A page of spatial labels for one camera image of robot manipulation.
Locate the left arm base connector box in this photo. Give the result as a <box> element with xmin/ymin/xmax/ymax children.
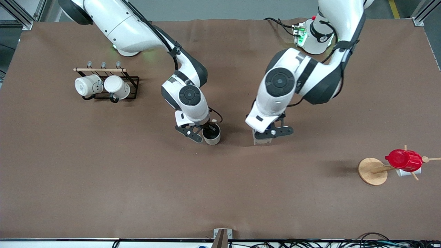
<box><xmin>292</xmin><ymin>22</ymin><xmax>308</xmax><ymax>47</ymax></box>

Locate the small white cup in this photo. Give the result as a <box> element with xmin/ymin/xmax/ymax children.
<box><xmin>396</xmin><ymin>167</ymin><xmax>422</xmax><ymax>178</ymax></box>

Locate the black wire mug rack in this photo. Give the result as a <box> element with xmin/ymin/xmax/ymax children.
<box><xmin>73</xmin><ymin>61</ymin><xmax>140</xmax><ymax>103</ymax></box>

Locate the blue milk carton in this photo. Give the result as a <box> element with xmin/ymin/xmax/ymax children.
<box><xmin>253</xmin><ymin>130</ymin><xmax>277</xmax><ymax>145</ymax></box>

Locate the white mug with grey inside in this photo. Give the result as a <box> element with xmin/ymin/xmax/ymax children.
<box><xmin>202</xmin><ymin>119</ymin><xmax>222</xmax><ymax>145</ymax></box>

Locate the wooden mug tree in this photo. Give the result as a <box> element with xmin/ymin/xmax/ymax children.
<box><xmin>358</xmin><ymin>145</ymin><xmax>441</xmax><ymax>186</ymax></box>

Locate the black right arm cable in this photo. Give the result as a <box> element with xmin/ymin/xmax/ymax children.
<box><xmin>121</xmin><ymin>0</ymin><xmax>183</xmax><ymax>71</ymax></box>

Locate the white mug with printed base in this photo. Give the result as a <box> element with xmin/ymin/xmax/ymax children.
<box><xmin>74</xmin><ymin>74</ymin><xmax>103</xmax><ymax>97</ymax></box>

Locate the red cup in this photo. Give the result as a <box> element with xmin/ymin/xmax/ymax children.
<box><xmin>385</xmin><ymin>149</ymin><xmax>423</xmax><ymax>172</ymax></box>

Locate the black base power cable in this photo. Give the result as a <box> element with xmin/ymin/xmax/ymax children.
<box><xmin>264</xmin><ymin>17</ymin><xmax>297</xmax><ymax>37</ymax></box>

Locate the aluminium frame profile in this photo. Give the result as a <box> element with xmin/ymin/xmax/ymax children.
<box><xmin>0</xmin><ymin>0</ymin><xmax>34</xmax><ymax>31</ymax></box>
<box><xmin>411</xmin><ymin>0</ymin><xmax>441</xmax><ymax>27</ymax></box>

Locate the white mug with black handle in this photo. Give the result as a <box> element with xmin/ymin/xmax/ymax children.
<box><xmin>104</xmin><ymin>75</ymin><xmax>131</xmax><ymax>100</ymax></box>

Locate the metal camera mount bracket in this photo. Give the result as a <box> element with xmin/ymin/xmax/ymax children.
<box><xmin>211</xmin><ymin>228</ymin><xmax>233</xmax><ymax>248</ymax></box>

